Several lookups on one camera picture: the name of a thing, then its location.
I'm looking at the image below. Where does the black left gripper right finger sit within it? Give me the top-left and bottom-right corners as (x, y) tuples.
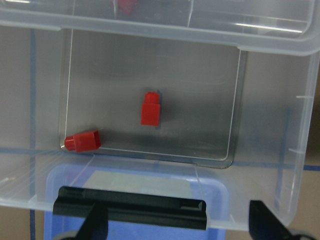
(249, 200), (290, 240)

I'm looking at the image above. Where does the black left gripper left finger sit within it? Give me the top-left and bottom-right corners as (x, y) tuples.
(74, 202), (108, 240)

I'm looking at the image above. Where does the red block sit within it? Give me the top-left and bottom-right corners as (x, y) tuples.
(140, 92), (161, 126)
(118, 0), (138, 15)

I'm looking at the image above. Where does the clear plastic box lid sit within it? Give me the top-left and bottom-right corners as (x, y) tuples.
(0, 0), (320, 39)

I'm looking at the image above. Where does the black box latch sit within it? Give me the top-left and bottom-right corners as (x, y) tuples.
(53, 186), (207, 230)

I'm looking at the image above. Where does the blue plastic tray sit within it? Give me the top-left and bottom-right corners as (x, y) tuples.
(44, 162), (230, 240)

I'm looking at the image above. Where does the red block corner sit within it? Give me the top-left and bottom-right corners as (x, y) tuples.
(64, 130), (101, 153)

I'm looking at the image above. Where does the clear plastic storage box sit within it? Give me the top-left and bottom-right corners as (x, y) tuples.
(0, 13), (320, 230)

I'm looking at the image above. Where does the red block under lid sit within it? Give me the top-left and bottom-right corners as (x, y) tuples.
(118, 0), (138, 15)

